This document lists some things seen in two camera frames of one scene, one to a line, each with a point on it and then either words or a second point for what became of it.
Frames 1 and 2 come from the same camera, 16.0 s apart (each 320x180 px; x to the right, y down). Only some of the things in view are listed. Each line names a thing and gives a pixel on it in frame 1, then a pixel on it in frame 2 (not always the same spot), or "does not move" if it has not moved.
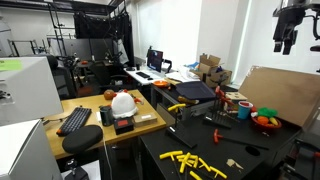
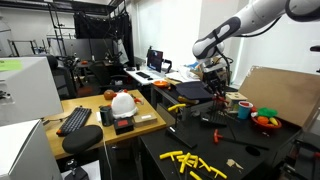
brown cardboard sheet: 291,93 does not move
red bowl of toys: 265,117 does not move
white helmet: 123,105 does not move
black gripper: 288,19 to 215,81
